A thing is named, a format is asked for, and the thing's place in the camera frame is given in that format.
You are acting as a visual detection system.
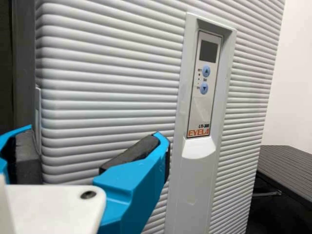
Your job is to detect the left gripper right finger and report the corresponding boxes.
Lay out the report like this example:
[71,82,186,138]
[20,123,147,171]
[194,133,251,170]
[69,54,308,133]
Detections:
[92,131,171,234]

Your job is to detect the incubator door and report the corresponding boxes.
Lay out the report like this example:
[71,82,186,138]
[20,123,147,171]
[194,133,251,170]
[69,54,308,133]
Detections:
[35,0,286,234]

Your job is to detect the black platform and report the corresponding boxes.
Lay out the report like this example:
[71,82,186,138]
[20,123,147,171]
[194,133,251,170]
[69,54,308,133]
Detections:
[254,144,312,204]

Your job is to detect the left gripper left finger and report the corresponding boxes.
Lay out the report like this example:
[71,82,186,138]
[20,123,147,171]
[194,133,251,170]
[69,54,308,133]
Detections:
[0,124,42,185]

